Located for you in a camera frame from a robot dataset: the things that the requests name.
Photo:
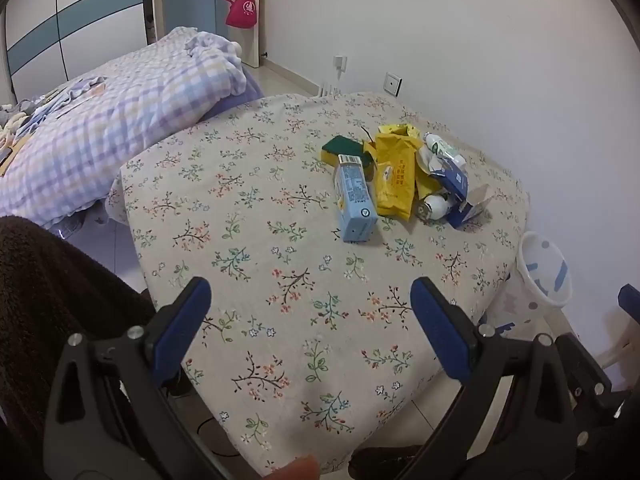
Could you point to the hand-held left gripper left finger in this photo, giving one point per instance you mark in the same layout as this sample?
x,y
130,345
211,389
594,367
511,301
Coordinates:
x,y
182,320

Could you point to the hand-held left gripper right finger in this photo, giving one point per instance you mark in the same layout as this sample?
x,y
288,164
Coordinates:
x,y
440,330

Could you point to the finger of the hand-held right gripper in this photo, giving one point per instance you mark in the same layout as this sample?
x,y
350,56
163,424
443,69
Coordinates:
x,y
629,302
590,365

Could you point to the white dotted waste bin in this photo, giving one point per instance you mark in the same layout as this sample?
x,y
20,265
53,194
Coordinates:
x,y
542,272

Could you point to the white round bottle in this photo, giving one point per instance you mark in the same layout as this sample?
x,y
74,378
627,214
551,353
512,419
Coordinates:
x,y
434,206

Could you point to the small blue cardboard box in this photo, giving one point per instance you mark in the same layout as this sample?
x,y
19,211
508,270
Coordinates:
x,y
457,185

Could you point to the light blue carton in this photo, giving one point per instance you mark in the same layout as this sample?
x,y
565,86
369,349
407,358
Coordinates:
x,y
355,200

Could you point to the yellow snack packet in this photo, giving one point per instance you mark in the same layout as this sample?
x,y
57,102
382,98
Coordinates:
x,y
395,180

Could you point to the white bottle green label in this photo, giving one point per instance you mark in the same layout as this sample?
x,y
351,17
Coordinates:
x,y
445,152

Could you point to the yellow floral wipes packet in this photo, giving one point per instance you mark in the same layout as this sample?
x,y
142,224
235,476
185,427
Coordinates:
x,y
372,155

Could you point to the green and yellow sponge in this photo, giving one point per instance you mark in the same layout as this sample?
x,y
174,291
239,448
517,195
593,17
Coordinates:
x,y
336,147

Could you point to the person's left hand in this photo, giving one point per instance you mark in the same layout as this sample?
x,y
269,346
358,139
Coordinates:
x,y
300,469

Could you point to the floral tablecloth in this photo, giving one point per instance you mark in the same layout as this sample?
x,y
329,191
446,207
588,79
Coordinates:
x,y
280,240

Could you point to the dark brown fleece clothing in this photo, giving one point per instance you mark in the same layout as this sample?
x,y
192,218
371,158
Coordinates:
x,y
55,300

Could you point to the black slipper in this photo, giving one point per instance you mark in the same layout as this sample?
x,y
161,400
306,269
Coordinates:
x,y
385,462

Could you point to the checked blanket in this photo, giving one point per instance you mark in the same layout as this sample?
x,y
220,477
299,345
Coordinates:
x,y
125,110

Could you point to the purple bed sheet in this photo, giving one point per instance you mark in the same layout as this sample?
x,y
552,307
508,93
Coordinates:
x,y
240,100

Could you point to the patterned cloth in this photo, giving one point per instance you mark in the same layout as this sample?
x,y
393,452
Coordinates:
x,y
50,105

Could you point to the white router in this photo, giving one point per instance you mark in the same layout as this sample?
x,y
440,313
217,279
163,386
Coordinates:
x,y
327,91

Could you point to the beige door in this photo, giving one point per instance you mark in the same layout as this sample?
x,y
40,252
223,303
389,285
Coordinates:
x,y
260,10

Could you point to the pink bag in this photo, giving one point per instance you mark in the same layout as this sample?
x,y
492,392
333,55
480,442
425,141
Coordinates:
x,y
242,5

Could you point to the white and blue wardrobe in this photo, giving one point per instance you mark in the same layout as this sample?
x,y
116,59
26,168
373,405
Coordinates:
x,y
65,20

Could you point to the wall socket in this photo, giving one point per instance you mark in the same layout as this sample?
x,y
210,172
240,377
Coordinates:
x,y
391,83

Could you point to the white wall charger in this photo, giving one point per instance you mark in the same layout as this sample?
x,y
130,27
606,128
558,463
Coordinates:
x,y
340,64

